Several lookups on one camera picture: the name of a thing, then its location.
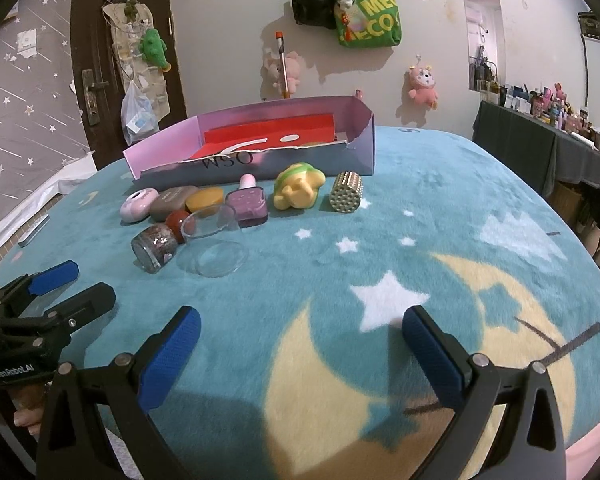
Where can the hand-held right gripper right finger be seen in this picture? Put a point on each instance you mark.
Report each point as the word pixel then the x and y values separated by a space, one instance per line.
pixel 432 360

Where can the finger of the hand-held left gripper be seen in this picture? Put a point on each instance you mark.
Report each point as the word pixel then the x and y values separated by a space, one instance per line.
pixel 87 300
pixel 55 277

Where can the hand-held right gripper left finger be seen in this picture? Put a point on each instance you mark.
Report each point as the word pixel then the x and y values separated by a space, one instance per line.
pixel 172 360

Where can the glitter bottle with brown cap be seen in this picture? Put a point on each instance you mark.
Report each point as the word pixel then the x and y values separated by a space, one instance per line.
pixel 155 247

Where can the pink white round case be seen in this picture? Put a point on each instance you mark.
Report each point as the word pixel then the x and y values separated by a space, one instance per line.
pixel 139 205

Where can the grey eyeshadow case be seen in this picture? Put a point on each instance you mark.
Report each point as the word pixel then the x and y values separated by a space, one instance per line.
pixel 172 201

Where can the orange round container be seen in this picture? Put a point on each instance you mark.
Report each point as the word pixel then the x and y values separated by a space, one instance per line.
pixel 205 199

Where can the black square dotted box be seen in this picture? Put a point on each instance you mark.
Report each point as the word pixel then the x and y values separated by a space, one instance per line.
pixel 250 207

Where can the gold studded cylinder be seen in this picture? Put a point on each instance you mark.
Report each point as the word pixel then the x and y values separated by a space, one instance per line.
pixel 346 195

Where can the yellow green toy figure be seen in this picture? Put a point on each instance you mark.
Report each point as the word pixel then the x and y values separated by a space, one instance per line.
pixel 295 190

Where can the pink cardboard box red inside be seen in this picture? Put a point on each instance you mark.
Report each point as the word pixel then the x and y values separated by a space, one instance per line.
pixel 310 162

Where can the person's left hand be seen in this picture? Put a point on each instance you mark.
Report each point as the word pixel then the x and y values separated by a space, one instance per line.
pixel 27 417

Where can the clear plastic bag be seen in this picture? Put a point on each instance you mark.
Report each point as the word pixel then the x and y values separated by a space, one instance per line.
pixel 137 115

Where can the table with dark cloth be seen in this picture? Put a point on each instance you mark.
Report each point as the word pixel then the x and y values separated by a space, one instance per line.
pixel 520 140

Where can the clear hanging pocket organizer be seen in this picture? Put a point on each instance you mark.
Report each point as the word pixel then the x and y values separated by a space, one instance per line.
pixel 125 45

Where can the dark brown door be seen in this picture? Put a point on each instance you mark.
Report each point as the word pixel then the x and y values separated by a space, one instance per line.
pixel 87 35

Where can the green plush toy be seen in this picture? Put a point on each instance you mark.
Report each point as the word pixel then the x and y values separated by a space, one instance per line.
pixel 154 47

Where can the pink plush toy yellow ears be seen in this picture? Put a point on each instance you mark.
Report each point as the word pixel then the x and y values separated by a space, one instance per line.
pixel 422 85

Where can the row of cosmetic bottles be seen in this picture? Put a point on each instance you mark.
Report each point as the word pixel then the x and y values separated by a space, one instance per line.
pixel 555 105

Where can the pale pink plush toy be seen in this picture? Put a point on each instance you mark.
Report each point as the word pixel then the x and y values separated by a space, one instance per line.
pixel 294 67

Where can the green tote bag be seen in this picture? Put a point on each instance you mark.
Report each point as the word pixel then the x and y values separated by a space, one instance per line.
pixel 375 20

